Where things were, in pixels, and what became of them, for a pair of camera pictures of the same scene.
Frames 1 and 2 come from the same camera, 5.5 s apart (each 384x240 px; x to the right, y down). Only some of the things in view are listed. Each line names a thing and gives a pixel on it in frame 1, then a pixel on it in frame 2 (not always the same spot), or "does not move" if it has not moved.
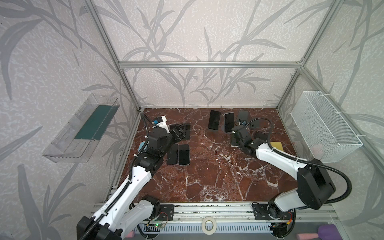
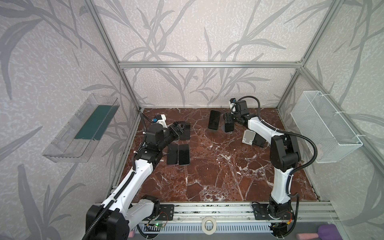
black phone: (229, 121) does not move
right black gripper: (237, 130) → (231, 117)
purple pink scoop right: (324, 232) does not move
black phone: (187, 130) does not move
